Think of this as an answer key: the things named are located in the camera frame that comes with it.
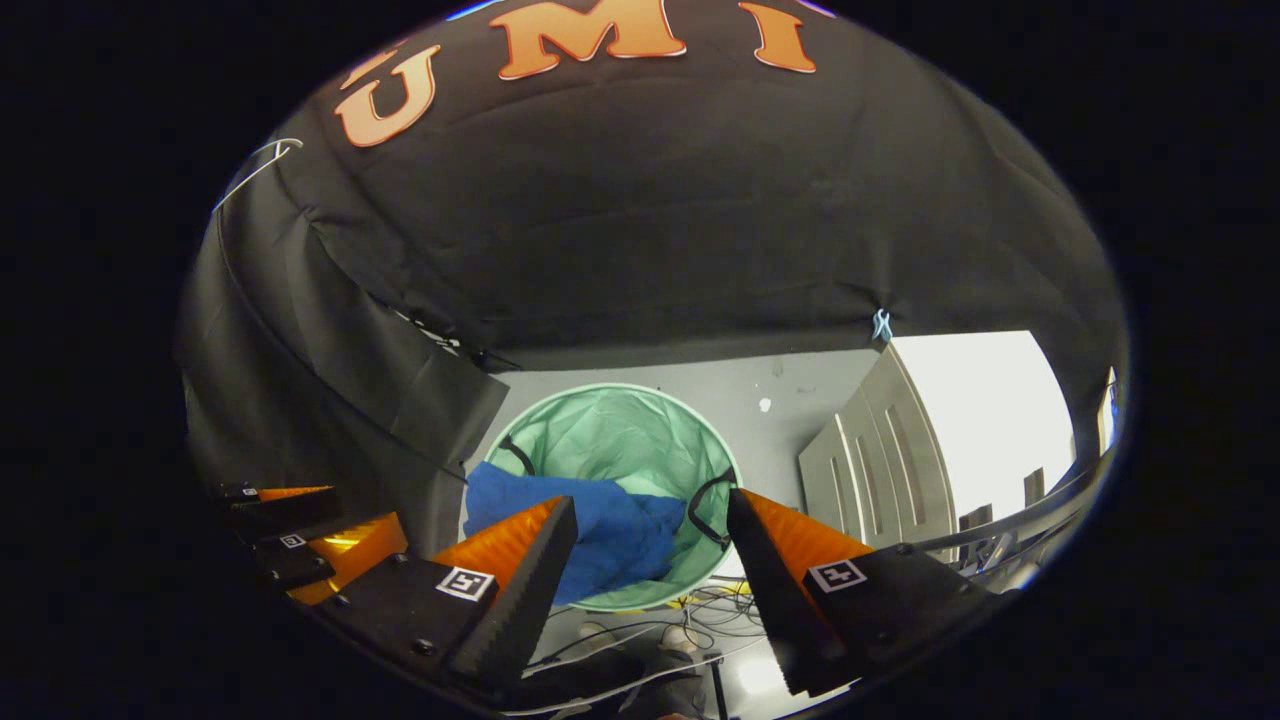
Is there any bundle of floor cables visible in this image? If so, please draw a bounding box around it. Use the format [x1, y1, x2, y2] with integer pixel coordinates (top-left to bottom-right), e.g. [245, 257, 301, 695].
[500, 575, 776, 719]

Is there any blue ribbed garment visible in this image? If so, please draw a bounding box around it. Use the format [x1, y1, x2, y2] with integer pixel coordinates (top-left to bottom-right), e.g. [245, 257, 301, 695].
[462, 462, 691, 607]

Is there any green laundry hamper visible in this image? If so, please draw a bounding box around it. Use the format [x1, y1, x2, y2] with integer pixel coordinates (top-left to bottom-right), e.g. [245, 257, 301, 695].
[483, 383, 744, 613]

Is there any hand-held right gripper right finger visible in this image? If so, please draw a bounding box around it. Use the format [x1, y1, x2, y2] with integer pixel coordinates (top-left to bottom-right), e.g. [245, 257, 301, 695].
[725, 487, 1004, 699]

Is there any black backdrop cloth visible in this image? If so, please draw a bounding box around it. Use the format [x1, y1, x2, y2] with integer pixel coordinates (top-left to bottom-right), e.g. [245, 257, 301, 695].
[180, 0, 1131, 561]

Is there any grey panelled cabinet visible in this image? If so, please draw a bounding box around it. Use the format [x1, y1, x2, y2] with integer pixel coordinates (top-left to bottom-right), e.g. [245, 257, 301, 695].
[797, 345, 961, 553]

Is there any white clothes hanger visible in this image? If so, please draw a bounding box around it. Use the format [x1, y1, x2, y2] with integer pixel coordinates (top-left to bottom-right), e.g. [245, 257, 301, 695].
[211, 137, 305, 214]

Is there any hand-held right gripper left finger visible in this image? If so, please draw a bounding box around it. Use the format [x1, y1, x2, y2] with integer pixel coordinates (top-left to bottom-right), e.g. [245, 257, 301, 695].
[318, 495, 581, 698]

